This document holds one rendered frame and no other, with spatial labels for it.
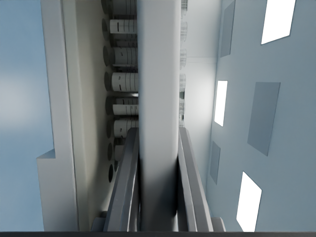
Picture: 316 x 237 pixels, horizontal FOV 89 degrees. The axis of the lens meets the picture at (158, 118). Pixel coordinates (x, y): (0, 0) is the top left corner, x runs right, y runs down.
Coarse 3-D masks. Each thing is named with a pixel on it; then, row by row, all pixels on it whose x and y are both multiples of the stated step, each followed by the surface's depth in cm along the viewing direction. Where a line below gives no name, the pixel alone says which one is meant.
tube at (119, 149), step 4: (112, 144) 12; (116, 144) 12; (120, 144) 12; (108, 148) 12; (112, 148) 12; (116, 148) 12; (120, 148) 12; (108, 152) 12; (112, 152) 12; (116, 152) 12; (120, 152) 12; (108, 156) 12; (112, 156) 12; (116, 156) 12; (120, 156) 12; (116, 160) 12
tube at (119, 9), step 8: (104, 0) 10; (112, 0) 10; (120, 0) 10; (128, 0) 10; (136, 0) 10; (184, 0) 10; (104, 8) 11; (112, 8) 11; (120, 8) 11; (128, 8) 11; (136, 8) 11; (184, 8) 11
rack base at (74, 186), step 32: (64, 0) 7; (96, 0) 10; (64, 32) 7; (96, 32) 10; (64, 64) 7; (96, 64) 9; (64, 96) 7; (96, 96) 9; (128, 96) 22; (64, 128) 8; (96, 128) 9; (64, 160) 8; (96, 160) 9; (64, 192) 8; (96, 192) 9; (64, 224) 8
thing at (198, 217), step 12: (180, 132) 10; (180, 144) 9; (180, 156) 8; (192, 156) 8; (180, 168) 8; (192, 168) 8; (180, 180) 7; (192, 180) 7; (180, 192) 7; (192, 192) 6; (180, 204) 7; (192, 204) 6; (204, 204) 6; (180, 216) 7; (192, 216) 6; (204, 216) 6; (180, 228) 7; (192, 228) 6; (204, 228) 6; (216, 228) 6
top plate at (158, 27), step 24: (144, 0) 7; (168, 0) 7; (144, 24) 7; (168, 24) 7; (144, 48) 7; (168, 48) 7; (144, 72) 7; (168, 72) 7; (144, 96) 8; (168, 96) 8; (144, 120) 8; (168, 120) 8; (144, 144) 8; (168, 144) 8; (144, 168) 8; (168, 168) 8; (144, 192) 8; (168, 192) 8; (144, 216) 8; (168, 216) 8
